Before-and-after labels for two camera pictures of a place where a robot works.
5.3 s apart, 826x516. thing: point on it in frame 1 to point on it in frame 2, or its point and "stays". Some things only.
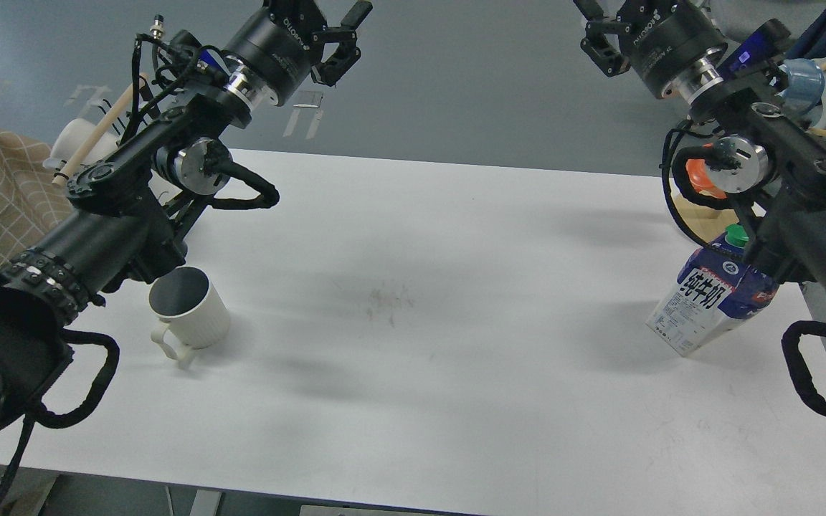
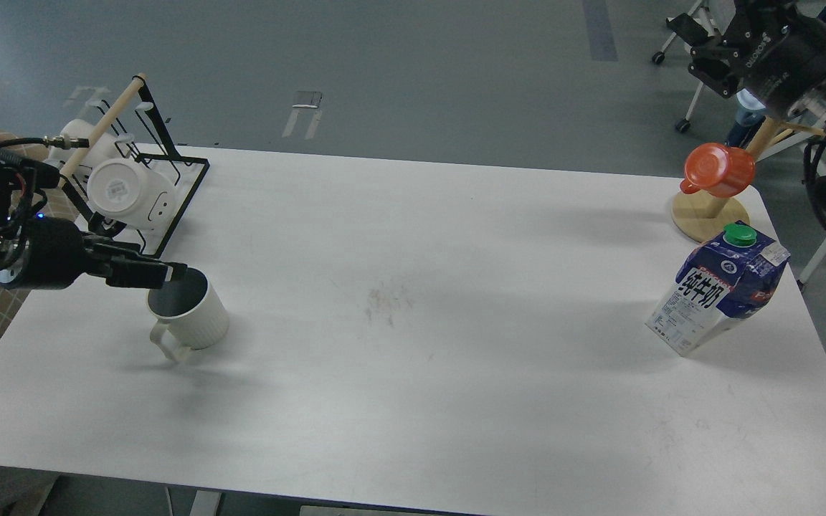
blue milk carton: [715, 289] stays
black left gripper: [279, 43] to [55, 256]
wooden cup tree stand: [710, 218] stays
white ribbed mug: [193, 313] stays
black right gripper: [664, 36] to [768, 51]
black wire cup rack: [62, 174] to [140, 87]
